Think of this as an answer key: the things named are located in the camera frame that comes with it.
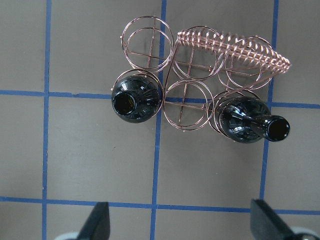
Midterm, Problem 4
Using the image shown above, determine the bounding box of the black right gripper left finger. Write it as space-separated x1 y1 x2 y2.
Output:
77 202 111 240

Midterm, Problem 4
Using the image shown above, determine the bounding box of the copper wire wine basket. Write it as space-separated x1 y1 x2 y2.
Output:
111 16 291 133

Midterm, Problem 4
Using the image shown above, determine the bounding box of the dark wine bottle in basket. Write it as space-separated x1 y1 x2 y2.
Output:
111 74 161 124

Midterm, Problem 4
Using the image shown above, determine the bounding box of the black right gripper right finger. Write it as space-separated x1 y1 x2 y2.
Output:
250 199 302 240

